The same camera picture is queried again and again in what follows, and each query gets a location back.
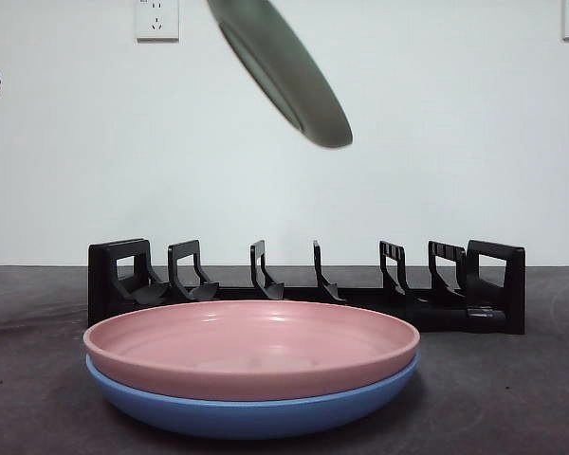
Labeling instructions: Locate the green round plate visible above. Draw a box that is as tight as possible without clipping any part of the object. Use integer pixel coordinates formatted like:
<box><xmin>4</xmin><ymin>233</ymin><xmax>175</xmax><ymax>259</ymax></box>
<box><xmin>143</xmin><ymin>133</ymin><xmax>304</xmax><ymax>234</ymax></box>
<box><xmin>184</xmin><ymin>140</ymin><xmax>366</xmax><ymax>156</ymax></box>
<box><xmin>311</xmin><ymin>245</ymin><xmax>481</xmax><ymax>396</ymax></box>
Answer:
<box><xmin>206</xmin><ymin>0</ymin><xmax>354</xmax><ymax>151</ymax></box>

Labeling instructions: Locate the blue round plate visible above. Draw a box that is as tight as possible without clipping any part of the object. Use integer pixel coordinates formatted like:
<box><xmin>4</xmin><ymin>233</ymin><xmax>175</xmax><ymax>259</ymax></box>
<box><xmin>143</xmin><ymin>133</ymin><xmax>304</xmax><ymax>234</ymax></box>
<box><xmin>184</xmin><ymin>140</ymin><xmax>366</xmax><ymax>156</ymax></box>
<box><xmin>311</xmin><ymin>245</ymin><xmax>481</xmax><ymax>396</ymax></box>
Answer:
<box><xmin>84</xmin><ymin>350</ymin><xmax>421</xmax><ymax>441</ymax></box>

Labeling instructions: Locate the black plastic dish rack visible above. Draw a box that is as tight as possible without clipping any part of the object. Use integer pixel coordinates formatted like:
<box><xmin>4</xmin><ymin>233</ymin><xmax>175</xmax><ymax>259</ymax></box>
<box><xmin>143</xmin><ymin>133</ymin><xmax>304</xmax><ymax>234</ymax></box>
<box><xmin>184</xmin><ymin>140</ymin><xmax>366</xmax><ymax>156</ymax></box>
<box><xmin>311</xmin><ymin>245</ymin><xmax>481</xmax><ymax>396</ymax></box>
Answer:
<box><xmin>87</xmin><ymin>238</ymin><xmax>527</xmax><ymax>336</ymax></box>

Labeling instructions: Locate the pink round plate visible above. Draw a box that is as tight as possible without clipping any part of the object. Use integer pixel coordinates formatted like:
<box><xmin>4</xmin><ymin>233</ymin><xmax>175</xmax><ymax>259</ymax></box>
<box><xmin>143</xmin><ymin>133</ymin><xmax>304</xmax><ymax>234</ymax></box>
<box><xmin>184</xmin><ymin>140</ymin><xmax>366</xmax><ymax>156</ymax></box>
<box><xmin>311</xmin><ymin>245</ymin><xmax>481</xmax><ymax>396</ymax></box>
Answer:
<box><xmin>83</xmin><ymin>299</ymin><xmax>422</xmax><ymax>402</ymax></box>

